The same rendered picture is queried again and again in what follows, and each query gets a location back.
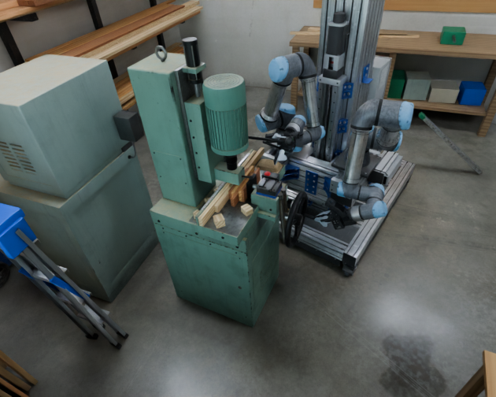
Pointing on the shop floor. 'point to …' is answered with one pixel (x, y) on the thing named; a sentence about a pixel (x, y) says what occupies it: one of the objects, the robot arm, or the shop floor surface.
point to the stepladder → (42, 268)
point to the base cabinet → (223, 271)
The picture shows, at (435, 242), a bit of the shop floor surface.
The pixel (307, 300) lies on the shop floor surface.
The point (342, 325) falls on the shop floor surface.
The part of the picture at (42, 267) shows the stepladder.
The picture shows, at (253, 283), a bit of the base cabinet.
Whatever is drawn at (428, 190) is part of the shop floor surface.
